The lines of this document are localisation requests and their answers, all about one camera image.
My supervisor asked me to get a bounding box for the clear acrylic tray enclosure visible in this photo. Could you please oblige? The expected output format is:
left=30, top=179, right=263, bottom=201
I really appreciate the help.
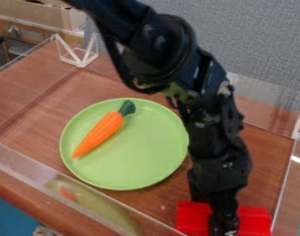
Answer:
left=0, top=38, right=300, bottom=236

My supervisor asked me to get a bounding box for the green round plate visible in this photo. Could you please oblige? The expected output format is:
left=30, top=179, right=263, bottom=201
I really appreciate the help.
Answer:
left=59, top=98, right=187, bottom=191

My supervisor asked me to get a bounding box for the wooden cabinet with knob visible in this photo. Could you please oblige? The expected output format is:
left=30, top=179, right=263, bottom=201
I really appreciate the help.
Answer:
left=0, top=16, right=84, bottom=59

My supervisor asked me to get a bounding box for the orange toy carrot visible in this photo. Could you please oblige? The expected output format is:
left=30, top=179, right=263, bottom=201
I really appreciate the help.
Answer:
left=71, top=100, right=135, bottom=159

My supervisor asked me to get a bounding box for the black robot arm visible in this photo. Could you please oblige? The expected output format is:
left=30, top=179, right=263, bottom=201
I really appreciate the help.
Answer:
left=63, top=0, right=251, bottom=236

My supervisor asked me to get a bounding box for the cardboard box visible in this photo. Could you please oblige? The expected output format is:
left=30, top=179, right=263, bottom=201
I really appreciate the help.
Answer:
left=0, top=0, right=87, bottom=31

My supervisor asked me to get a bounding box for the red plastic block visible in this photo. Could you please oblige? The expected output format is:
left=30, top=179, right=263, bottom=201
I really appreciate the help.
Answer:
left=175, top=201, right=271, bottom=236

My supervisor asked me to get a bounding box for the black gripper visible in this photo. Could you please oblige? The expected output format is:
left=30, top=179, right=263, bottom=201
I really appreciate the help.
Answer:
left=184, top=135, right=254, bottom=236

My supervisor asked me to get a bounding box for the clear acrylic triangle bracket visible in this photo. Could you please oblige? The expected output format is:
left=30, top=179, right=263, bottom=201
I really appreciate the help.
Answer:
left=51, top=34, right=99, bottom=68

